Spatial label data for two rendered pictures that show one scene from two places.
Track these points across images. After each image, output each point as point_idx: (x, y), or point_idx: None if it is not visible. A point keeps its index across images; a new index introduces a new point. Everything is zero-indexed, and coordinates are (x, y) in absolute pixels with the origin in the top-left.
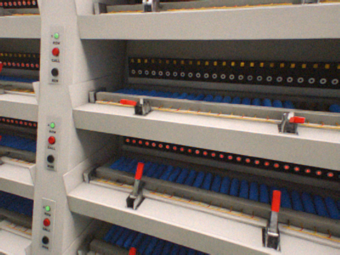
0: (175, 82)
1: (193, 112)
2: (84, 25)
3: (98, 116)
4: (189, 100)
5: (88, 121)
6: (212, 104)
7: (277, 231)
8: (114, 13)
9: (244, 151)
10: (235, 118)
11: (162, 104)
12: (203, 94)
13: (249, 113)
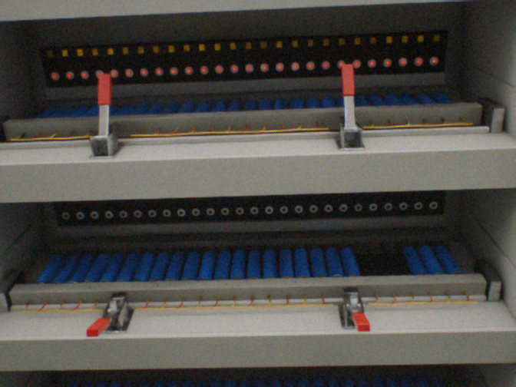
0: (155, 227)
1: (206, 303)
2: None
3: (31, 346)
4: (195, 282)
5: (11, 357)
6: (237, 288)
7: None
8: (26, 144)
9: (299, 362)
10: (276, 304)
11: (148, 297)
12: (212, 246)
13: (296, 293)
